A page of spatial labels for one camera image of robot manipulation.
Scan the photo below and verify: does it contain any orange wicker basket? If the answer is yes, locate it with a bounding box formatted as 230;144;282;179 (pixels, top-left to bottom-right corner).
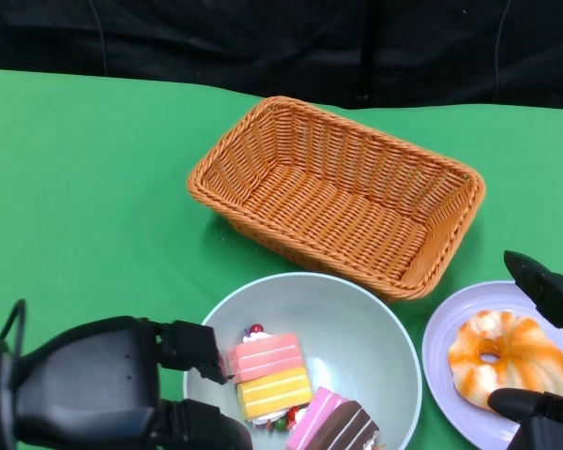
186;95;488;304

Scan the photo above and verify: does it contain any pale green bowl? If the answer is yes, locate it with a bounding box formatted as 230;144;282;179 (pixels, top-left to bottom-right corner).
182;271;423;450

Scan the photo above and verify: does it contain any lavender round plate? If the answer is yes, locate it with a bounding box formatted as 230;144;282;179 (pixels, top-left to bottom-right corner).
420;279;563;450

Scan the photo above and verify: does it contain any green tablecloth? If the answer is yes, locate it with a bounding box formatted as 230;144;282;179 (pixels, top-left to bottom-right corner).
0;67;563;450

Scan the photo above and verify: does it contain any pink and brown cake slice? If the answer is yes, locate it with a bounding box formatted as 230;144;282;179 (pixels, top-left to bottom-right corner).
285;386;381;450

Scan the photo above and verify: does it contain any yellow layered cake slice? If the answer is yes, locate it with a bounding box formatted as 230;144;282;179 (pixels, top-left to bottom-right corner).
236;367;314;431

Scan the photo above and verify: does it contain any thin black hanging cable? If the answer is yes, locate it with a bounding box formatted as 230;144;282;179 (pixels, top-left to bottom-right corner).
492;0;515;104
90;0;109;76

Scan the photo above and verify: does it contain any orange white ring bread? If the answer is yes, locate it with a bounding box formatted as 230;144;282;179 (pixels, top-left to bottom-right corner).
448;308;563;413

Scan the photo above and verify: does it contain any black curtain backdrop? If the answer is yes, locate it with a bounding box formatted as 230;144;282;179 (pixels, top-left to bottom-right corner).
0;0;563;112

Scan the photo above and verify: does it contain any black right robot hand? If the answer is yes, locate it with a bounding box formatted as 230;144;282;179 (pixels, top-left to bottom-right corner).
486;250;563;450

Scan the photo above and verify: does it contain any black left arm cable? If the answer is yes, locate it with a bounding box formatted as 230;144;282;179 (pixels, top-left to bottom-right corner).
0;298;28;363

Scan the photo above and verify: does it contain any black stand pole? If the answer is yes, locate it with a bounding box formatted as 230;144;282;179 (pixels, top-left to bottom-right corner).
358;0;379;102

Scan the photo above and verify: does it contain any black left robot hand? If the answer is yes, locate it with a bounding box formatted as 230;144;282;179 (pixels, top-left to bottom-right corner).
13;316;254;450

